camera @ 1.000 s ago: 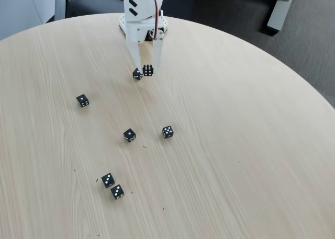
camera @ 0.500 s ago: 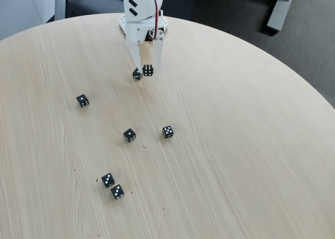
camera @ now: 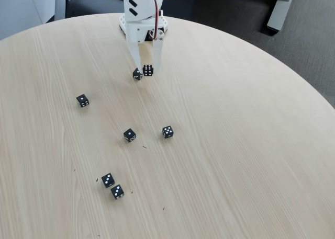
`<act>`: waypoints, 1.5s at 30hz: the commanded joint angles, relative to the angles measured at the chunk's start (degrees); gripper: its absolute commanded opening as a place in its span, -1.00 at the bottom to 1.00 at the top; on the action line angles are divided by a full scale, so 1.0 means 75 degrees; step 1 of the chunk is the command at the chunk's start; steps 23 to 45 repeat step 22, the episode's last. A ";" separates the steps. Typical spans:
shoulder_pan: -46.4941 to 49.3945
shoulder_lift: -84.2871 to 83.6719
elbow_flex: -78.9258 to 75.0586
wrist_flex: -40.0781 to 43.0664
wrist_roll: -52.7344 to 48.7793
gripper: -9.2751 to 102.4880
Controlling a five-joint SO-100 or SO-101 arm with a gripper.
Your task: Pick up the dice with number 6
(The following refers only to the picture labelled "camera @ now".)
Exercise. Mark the black die showing six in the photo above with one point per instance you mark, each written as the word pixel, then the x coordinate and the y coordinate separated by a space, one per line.
pixel 148 70

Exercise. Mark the black die showing one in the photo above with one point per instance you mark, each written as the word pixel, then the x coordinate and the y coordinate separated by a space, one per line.
pixel 136 75
pixel 82 100
pixel 129 135

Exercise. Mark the dark grey chair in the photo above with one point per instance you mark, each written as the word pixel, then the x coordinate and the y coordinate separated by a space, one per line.
pixel 94 3

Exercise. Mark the black die showing five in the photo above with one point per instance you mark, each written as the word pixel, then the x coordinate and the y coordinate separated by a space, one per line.
pixel 167 131

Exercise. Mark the white cabinet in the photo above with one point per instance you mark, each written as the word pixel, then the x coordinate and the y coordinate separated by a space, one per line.
pixel 21 9

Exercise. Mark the grey desk leg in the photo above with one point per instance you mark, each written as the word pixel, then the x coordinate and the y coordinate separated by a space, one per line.
pixel 277 14

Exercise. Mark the black die showing three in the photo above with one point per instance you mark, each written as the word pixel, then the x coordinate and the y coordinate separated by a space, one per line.
pixel 107 180
pixel 117 192

